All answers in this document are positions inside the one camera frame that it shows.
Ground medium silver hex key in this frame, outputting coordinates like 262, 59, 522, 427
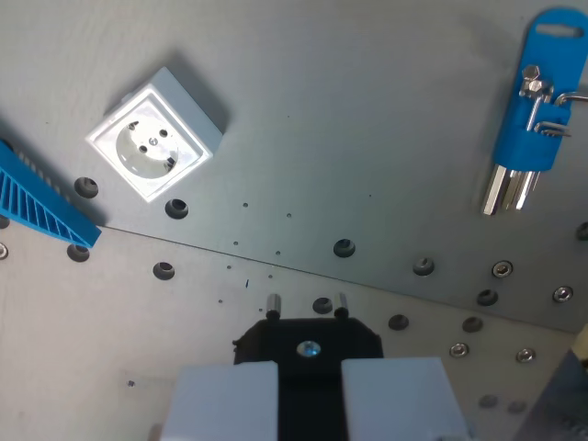
503, 78, 555, 212

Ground blue hex key holder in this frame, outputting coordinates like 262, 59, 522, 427
492, 6, 588, 173

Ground white wall socket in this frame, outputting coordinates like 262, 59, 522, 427
85, 66, 227, 202

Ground large silver hex key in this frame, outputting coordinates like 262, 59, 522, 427
480, 64, 543, 218

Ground blue ribbed plastic wedge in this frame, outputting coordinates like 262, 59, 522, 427
0, 138, 103, 250

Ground black two-pin plug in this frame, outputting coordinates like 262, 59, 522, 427
232, 291, 385, 441

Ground thin silver hex key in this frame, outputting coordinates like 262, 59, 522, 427
526, 90, 588, 134

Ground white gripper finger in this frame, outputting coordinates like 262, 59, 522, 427
160, 360, 280, 441
340, 356, 470, 441

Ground small silver hex key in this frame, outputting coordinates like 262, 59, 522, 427
534, 119, 573, 140

